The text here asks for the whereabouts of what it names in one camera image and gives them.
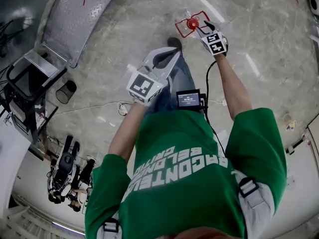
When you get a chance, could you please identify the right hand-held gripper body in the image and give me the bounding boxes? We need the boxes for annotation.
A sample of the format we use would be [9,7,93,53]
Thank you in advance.
[200,31,229,56]

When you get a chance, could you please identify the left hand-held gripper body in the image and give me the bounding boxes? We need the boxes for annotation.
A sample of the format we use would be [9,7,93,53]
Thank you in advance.
[126,65,167,107]

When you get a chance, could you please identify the grey platform trolley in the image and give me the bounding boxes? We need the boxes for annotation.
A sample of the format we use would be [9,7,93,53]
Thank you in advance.
[6,0,125,101]

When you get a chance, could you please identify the person's right forearm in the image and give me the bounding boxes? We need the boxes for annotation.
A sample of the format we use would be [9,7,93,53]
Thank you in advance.
[215,53,253,122]

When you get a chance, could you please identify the person's left forearm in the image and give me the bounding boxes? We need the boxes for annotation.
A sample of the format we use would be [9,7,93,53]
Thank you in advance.
[108,101,148,163]

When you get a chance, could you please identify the person's right hand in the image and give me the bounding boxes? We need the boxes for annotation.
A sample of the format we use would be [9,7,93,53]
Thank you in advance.
[216,35,229,57]

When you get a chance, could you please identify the person's left hand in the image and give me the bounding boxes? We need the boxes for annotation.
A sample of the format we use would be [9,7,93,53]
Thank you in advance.
[131,98,152,108]

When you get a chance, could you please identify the blue jeans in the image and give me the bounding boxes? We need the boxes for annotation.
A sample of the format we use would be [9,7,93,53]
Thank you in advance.
[147,50,198,115]

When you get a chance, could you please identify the dark shoe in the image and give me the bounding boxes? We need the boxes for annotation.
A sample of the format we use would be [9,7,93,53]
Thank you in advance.
[166,36,183,52]

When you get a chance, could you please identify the white power strip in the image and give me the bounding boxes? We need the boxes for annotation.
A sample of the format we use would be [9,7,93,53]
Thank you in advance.
[118,102,129,117]

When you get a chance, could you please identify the small black screen device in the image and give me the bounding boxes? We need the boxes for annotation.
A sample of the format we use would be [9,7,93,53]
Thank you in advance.
[175,88,208,115]

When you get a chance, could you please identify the black mesh wastebasket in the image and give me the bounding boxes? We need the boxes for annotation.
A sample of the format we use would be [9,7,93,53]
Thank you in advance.
[55,80,78,105]

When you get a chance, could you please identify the green printed t-shirt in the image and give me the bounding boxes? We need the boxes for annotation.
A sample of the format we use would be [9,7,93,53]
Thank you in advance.
[84,108,288,239]

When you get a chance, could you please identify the small colourful packet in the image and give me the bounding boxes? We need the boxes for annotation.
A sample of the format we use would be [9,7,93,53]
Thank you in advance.
[282,113,298,133]

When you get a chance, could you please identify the person's head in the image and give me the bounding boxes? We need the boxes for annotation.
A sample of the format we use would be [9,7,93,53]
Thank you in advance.
[154,228,240,239]

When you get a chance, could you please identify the black cable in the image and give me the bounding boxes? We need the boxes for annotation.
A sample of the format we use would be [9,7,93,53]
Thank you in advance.
[204,60,227,149]

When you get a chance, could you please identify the white floor cable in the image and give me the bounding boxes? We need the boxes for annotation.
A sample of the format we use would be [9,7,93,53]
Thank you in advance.
[53,100,121,115]

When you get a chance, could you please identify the grey shoulder strap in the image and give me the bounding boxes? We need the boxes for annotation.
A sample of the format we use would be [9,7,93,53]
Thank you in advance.
[231,170,275,239]
[97,212,121,239]

